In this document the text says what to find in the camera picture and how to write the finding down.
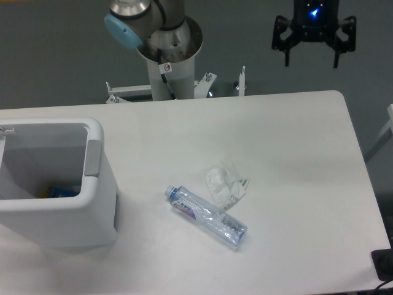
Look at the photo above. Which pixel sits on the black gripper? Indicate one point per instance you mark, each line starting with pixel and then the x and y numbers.
pixel 313 21

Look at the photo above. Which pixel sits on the clear plastic water bottle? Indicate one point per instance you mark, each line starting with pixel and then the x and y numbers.
pixel 207 215

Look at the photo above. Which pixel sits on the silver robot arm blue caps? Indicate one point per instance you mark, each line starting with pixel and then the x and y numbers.
pixel 146 17

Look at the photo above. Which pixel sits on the white plastic trash can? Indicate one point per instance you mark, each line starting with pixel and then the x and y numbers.
pixel 37 153

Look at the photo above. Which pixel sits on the black device at table edge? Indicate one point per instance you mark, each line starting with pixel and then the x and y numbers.
pixel 382 260

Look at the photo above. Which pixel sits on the blue package inside bin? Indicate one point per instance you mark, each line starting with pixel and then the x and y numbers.
pixel 54 192

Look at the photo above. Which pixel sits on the white frame at right edge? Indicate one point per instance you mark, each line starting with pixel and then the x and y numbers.
pixel 384 135

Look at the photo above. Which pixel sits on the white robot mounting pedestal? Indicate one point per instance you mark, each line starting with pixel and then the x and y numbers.
pixel 175 80

